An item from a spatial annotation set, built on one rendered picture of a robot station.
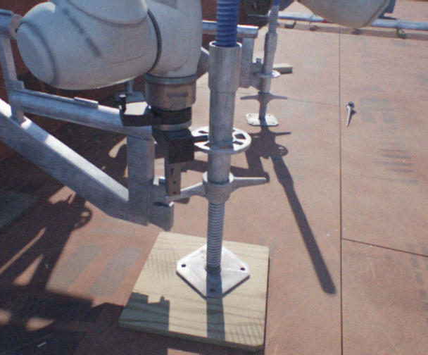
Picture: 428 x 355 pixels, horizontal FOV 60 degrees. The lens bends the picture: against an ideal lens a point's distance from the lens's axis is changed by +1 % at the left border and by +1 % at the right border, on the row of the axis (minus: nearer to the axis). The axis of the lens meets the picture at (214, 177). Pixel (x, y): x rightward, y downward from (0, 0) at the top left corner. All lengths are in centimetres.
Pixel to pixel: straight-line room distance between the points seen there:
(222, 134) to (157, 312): 41
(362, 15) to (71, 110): 63
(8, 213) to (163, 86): 75
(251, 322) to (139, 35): 61
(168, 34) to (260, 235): 68
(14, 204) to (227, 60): 84
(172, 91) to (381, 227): 83
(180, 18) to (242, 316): 60
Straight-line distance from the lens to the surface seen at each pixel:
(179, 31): 58
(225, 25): 66
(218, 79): 67
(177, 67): 61
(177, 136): 63
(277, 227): 113
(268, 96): 181
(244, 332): 83
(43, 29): 47
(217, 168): 74
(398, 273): 110
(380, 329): 95
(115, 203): 91
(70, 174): 93
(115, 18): 47
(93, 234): 110
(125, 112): 65
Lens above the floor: 68
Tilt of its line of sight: 31 degrees down
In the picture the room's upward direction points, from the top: 3 degrees clockwise
